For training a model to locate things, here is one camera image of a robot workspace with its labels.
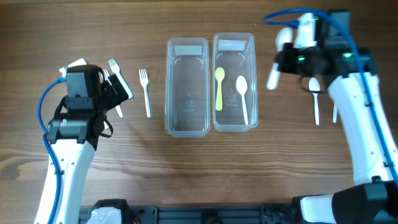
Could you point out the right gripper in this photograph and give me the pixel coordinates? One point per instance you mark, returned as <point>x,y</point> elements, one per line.
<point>286,59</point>

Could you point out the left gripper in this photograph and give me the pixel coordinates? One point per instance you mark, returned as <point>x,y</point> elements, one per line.
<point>115,90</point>

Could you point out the white fork slim handle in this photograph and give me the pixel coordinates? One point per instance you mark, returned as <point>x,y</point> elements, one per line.
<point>118,107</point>

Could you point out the white fork wide handle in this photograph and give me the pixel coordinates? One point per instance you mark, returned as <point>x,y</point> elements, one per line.
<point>117,71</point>

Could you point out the white spoon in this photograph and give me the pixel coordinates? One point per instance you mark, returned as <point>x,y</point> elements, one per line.
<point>285,35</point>
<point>335,112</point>
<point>314,87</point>

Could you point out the white spoon container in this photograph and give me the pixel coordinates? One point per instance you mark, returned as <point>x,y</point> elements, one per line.
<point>242,86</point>

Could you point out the yellow plastic spoon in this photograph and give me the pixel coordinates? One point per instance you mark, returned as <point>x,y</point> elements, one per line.
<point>219,76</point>

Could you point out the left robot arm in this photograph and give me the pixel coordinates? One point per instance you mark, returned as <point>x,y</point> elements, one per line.
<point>71,136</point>

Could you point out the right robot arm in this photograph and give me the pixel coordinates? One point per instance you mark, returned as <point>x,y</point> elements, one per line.
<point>373,198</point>

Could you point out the left clear plastic container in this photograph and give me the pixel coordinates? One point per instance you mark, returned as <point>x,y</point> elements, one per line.
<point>187,88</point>

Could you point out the clear plastic container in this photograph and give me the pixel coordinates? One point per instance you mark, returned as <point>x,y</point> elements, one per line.
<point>236,53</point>
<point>187,88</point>

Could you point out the right clear plastic container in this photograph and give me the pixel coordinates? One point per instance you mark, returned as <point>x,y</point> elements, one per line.
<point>236,53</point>

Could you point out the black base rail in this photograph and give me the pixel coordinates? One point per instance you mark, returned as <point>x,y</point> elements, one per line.
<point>260,214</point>

